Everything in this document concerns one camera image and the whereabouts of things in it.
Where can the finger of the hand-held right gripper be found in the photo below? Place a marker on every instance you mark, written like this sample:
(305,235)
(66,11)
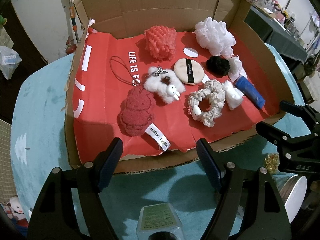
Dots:
(275,132)
(295,108)

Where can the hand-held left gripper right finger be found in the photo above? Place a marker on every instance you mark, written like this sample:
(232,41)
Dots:
(208,165)

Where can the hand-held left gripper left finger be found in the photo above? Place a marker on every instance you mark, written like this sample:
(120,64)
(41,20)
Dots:
(111,162)

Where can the blue sock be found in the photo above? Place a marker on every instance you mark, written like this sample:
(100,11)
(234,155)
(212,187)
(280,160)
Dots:
(250,91)

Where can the red plush toy with tag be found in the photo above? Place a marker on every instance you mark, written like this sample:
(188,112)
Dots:
(136,110)

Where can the black fluffy scrunchie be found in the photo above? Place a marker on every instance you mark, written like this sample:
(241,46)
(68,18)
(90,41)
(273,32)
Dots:
(217,66)

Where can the white fluffy rabbit plush charm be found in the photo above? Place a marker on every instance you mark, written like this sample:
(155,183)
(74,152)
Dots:
(157,85)

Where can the beige powder puff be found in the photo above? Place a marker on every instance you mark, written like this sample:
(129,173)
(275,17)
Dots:
(182,70)

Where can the white mesh bath loofah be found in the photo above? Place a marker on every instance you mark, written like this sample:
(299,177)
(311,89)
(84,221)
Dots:
(215,35)

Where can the red mesh bath scrubber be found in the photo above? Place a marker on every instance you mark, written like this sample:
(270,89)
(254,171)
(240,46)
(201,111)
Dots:
(160,41)

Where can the cardboard box with red lining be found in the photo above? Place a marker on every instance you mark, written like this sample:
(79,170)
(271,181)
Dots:
(162,2)

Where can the large glass jar metal lid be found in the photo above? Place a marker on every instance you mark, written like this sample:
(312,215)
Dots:
(296,197)

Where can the clear bottle with black cap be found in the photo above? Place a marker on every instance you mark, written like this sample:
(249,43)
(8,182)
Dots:
(157,215)

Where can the table with dark cloth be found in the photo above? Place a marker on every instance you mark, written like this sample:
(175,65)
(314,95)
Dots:
(282,37)

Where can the white crumpled paper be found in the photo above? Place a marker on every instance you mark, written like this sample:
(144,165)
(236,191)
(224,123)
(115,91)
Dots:
(236,66)

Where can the white plush toy red scarf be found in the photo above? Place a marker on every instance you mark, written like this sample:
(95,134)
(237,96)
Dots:
(16,206)

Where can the group of cosmetics bottles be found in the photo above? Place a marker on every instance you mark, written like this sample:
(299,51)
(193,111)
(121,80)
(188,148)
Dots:
(277,5)

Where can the clear plastic bag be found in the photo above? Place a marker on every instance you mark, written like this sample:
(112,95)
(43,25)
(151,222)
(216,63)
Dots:
(8,62)

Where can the dark brown door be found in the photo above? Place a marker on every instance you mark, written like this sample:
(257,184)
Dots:
(22,37)

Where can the mop stick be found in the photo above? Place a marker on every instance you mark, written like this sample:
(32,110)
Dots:
(72,12)

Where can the green plush toy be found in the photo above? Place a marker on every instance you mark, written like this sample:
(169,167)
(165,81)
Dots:
(2,19)

